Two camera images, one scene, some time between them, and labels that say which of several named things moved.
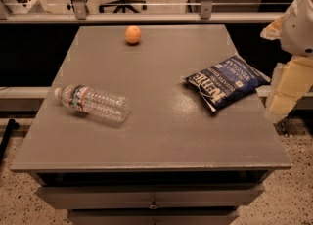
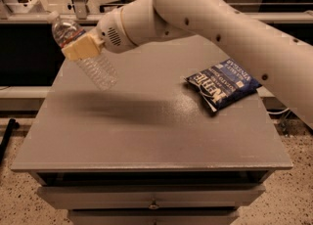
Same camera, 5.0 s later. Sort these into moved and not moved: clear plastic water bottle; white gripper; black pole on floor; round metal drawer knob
Moved: clear plastic water bottle; white gripper
Not moved: black pole on floor; round metal drawer knob
